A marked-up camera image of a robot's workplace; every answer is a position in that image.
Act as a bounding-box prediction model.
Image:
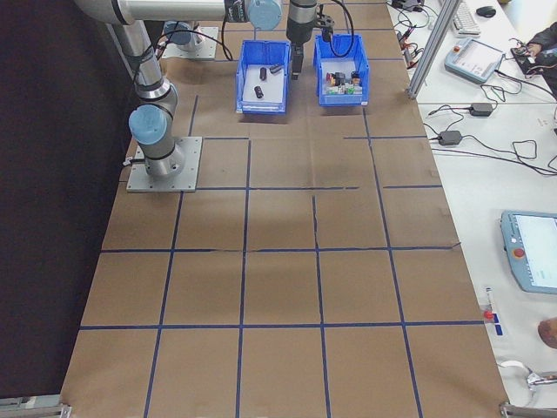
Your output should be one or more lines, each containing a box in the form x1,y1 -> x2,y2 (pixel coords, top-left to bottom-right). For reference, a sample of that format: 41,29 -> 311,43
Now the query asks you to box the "silver metal clamp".
524,365 -> 557,395

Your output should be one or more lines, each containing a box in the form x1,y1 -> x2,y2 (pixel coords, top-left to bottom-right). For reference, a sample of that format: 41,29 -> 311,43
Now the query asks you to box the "blue battery storage bin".
234,39 -> 292,115

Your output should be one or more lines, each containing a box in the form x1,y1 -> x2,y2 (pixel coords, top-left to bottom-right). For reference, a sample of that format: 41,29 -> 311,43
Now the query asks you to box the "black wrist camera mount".
315,11 -> 335,43

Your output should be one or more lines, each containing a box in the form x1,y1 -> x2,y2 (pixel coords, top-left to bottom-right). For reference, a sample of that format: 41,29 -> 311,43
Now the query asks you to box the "aluminium profile post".
405,0 -> 462,100

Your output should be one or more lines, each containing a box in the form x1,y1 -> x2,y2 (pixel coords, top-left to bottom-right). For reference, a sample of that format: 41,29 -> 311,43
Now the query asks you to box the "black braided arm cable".
130,0 -> 363,88

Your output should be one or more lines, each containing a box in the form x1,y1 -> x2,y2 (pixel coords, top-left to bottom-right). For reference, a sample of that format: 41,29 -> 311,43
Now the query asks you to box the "metal table corner bracket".
499,400 -> 557,418
0,394 -> 71,418

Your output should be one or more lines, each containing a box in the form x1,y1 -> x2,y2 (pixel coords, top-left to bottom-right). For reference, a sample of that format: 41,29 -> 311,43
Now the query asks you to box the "white pen with red cap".
482,285 -> 498,324

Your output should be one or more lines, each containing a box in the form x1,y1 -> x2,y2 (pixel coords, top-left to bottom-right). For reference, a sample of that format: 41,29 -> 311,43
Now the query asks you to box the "blue switch storage bin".
312,33 -> 371,108

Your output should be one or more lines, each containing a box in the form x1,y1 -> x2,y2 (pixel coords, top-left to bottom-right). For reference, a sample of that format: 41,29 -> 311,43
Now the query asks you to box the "long black table cable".
430,134 -> 557,176

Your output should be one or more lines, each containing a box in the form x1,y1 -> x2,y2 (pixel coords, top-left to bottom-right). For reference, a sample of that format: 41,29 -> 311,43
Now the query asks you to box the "black frame cover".
0,0 -> 147,400

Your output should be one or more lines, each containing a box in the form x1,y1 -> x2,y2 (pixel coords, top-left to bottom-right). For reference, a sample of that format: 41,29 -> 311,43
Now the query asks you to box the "white keyboard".
450,0 -> 482,38

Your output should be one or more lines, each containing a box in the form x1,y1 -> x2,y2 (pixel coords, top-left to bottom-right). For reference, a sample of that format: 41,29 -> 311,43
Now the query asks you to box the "dark jacket sleeve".
525,24 -> 557,66

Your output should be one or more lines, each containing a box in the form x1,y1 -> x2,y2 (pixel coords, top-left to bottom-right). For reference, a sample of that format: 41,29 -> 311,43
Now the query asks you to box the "circuit board with wires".
509,39 -> 540,73

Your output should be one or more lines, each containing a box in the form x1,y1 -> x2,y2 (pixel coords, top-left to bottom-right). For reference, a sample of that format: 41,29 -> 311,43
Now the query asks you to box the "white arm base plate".
125,136 -> 204,192
163,25 -> 218,61

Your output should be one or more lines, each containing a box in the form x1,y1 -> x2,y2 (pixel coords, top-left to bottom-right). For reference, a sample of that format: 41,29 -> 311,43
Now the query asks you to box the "brown round object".
538,317 -> 557,349

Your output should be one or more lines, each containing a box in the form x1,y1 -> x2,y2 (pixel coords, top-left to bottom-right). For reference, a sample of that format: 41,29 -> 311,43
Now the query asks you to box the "grey teach pendant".
443,37 -> 508,86
498,210 -> 557,295

